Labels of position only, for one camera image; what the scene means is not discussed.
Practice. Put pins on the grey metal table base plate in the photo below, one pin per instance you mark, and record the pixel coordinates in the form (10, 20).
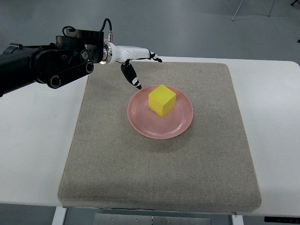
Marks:
(118, 219)

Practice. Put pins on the black label strip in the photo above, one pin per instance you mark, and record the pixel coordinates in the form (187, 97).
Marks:
(288, 220)

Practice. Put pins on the white table leg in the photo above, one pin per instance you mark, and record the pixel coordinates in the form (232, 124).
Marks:
(237, 220)
(59, 216)

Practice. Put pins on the yellow foam block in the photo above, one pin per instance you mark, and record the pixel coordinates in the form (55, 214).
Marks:
(161, 100)

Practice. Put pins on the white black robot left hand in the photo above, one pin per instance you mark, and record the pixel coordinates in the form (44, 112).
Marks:
(124, 54)

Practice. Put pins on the beige fabric mat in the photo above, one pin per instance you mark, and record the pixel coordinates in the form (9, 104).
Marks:
(178, 144)

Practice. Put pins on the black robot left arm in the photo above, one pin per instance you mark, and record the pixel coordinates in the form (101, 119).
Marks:
(71, 57)

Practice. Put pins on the metal chair legs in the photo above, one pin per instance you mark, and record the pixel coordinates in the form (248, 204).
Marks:
(254, 7)

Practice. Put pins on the white table leg right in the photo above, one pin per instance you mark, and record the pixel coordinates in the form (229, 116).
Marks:
(237, 220)

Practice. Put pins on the pink plate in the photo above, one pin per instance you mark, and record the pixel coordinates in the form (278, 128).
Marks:
(151, 125)

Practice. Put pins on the white table leg left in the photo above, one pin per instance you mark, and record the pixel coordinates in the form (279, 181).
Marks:
(59, 216)

